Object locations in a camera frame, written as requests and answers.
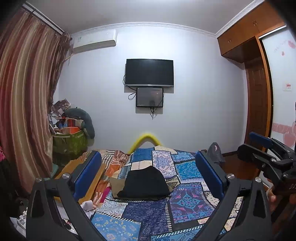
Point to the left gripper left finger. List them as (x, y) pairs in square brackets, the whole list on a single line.
[(84, 174)]

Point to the green storage box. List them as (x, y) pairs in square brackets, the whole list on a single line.
[(68, 147)]

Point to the yellow curved pillow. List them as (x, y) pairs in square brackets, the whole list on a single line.
[(146, 137)]

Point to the wooden wardrobe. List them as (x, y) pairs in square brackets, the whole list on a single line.
[(239, 42)]

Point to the small wall monitor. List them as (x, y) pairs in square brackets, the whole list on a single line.
[(149, 97)]

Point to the grey plush toy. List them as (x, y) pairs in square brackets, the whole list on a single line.
[(86, 124)]

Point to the white air conditioner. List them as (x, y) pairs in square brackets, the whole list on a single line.
[(95, 40)]

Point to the grey backpack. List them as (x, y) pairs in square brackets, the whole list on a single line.
[(215, 154)]

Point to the wall television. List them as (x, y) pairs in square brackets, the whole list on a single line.
[(149, 72)]

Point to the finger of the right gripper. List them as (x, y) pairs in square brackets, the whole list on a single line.
[(259, 141), (253, 155)]

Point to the black pants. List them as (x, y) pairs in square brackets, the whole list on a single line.
[(147, 173)]

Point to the olive folded pants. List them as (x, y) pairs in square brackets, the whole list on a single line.
[(139, 189)]

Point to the wooden board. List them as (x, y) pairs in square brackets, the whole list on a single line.
[(71, 166)]

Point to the striped red curtain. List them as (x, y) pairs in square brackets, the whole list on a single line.
[(32, 57)]

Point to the blue patchwork bedspread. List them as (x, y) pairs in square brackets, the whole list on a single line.
[(177, 216)]

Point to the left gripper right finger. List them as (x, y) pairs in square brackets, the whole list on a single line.
[(212, 174)]

